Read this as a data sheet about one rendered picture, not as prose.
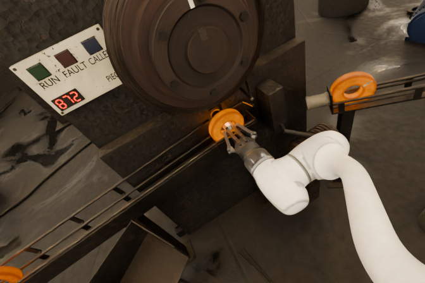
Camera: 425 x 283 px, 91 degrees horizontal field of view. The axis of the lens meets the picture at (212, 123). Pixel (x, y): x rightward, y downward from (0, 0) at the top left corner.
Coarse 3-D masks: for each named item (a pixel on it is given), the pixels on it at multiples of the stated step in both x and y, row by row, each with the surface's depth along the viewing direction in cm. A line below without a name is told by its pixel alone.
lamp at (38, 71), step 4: (40, 64) 57; (32, 68) 57; (36, 68) 57; (40, 68) 58; (44, 68) 58; (32, 72) 57; (36, 72) 58; (40, 72) 58; (44, 72) 58; (48, 72) 59; (36, 76) 58; (40, 76) 59; (44, 76) 59
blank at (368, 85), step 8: (352, 72) 79; (360, 72) 78; (336, 80) 82; (344, 80) 79; (352, 80) 78; (360, 80) 78; (368, 80) 77; (336, 88) 82; (344, 88) 82; (360, 88) 83; (368, 88) 80; (336, 96) 85; (344, 96) 84; (352, 96) 85; (360, 96) 83
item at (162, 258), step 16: (128, 224) 71; (128, 240) 71; (144, 240) 77; (160, 240) 75; (112, 256) 67; (128, 256) 72; (144, 256) 73; (160, 256) 71; (176, 256) 69; (96, 272) 63; (112, 272) 68; (128, 272) 72; (144, 272) 70; (160, 272) 68; (176, 272) 66
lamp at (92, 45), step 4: (88, 40) 59; (92, 40) 59; (84, 44) 59; (88, 44) 59; (92, 44) 60; (96, 44) 60; (88, 48) 60; (92, 48) 60; (96, 48) 61; (100, 48) 61; (92, 52) 61
